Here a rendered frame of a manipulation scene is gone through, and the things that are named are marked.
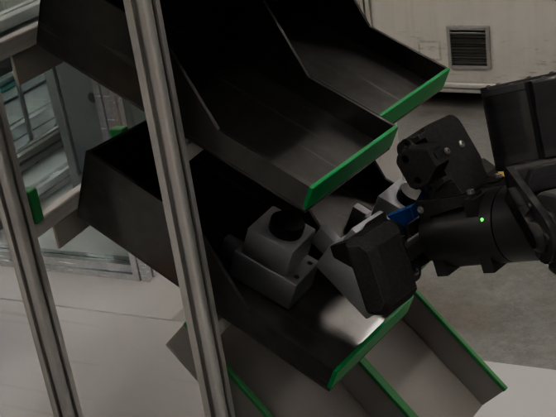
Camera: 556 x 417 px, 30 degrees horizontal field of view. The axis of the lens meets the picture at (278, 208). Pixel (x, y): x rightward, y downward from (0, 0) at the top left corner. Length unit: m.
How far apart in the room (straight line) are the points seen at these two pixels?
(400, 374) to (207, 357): 0.29
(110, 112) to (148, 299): 0.31
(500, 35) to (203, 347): 4.02
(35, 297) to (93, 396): 0.59
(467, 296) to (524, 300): 0.18
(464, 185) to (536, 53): 4.01
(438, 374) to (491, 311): 2.12
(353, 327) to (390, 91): 0.22
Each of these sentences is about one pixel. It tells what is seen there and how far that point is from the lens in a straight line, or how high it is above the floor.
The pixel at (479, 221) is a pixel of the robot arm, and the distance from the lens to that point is 0.76.
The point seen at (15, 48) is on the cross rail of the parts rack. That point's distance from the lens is 0.91.
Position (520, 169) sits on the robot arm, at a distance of 0.71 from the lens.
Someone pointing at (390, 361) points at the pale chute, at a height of 1.06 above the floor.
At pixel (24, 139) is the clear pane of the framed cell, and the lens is 1.83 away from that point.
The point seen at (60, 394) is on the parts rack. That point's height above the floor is 1.15.
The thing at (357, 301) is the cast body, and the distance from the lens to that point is 0.86.
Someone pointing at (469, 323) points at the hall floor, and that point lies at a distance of 3.21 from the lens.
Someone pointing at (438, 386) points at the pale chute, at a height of 1.02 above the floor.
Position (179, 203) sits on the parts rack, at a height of 1.35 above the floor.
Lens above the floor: 1.67
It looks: 24 degrees down
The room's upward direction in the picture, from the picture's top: 8 degrees counter-clockwise
